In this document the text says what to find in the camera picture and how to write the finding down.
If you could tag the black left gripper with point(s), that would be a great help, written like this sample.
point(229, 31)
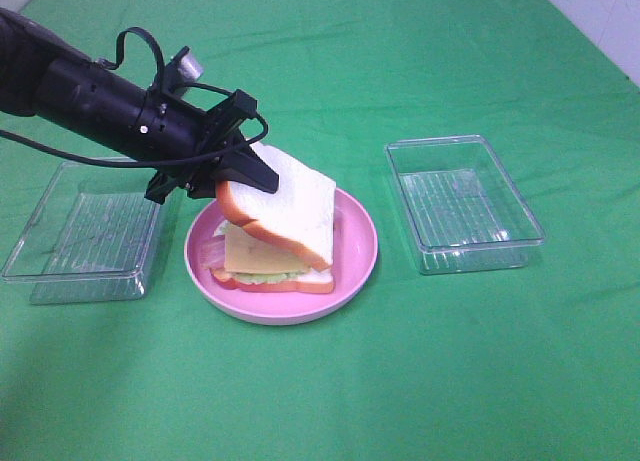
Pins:
point(189, 148)

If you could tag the green lettuce leaf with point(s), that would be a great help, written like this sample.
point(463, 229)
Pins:
point(225, 275)

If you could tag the toast bread slice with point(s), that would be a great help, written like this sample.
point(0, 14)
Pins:
point(313, 281)
point(298, 218)

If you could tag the yellow cheese slice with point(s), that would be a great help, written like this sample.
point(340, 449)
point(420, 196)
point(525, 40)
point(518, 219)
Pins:
point(246, 254)

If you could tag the bacon strip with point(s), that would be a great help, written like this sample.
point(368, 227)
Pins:
point(212, 253)

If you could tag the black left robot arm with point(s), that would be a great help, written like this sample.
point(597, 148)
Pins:
point(27, 50)

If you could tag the pink round plate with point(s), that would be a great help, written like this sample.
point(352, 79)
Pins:
point(355, 255)

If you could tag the left clear plastic tray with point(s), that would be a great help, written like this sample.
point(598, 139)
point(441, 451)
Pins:
point(92, 237)

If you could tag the clear plastic tray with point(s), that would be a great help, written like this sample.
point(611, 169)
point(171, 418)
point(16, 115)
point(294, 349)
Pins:
point(461, 209)
point(92, 237)

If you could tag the right clear plastic tray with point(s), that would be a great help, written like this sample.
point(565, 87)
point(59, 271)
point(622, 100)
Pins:
point(461, 209)

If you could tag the green tablecloth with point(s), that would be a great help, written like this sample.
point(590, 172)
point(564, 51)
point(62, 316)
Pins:
point(537, 363)

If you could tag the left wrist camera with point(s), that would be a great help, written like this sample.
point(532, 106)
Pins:
point(175, 77)

